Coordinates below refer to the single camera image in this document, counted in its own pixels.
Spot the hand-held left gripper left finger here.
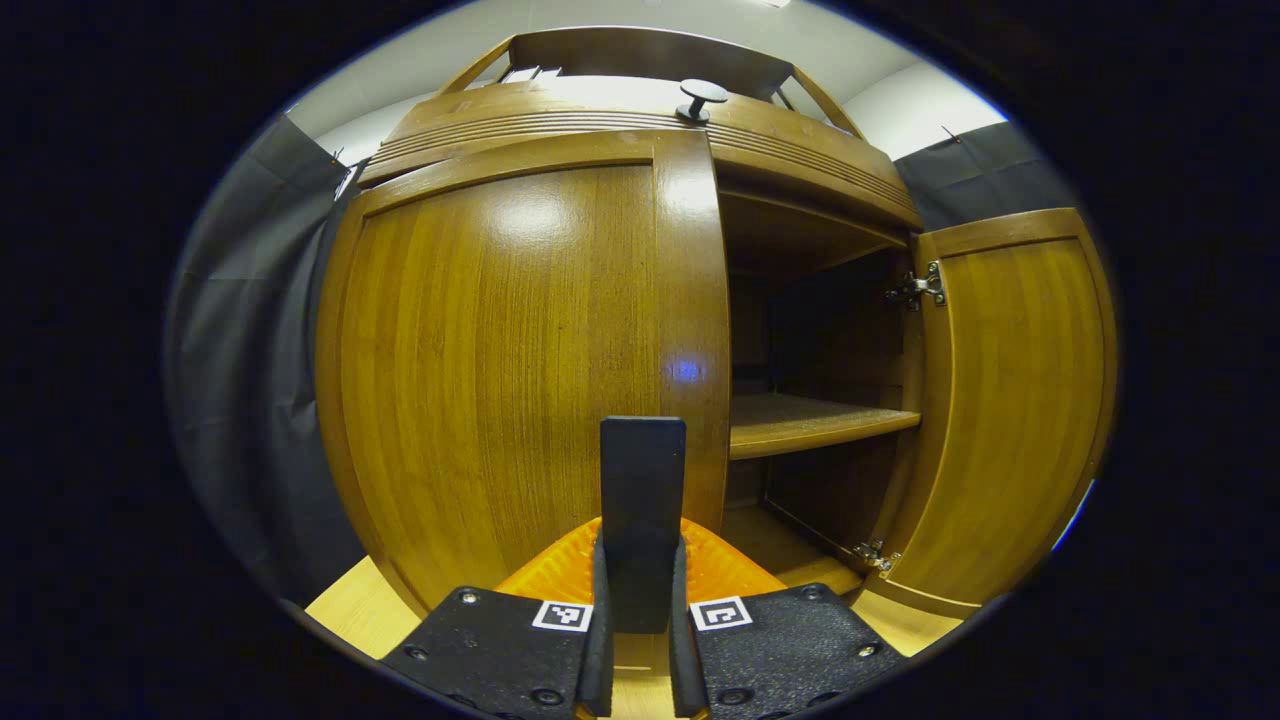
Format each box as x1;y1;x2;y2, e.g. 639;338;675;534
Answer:
380;515;613;719

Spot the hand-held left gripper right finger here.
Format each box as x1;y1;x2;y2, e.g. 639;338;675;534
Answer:
668;517;906;719

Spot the wooden double-door shoe cabinet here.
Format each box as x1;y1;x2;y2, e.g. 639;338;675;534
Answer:
355;27;926;601

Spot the wooden cabinet door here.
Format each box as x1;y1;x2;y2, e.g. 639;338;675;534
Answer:
315;130;733;636
850;207;1119;619

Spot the black round drawer knob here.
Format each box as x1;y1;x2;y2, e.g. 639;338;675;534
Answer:
676;79;730;125

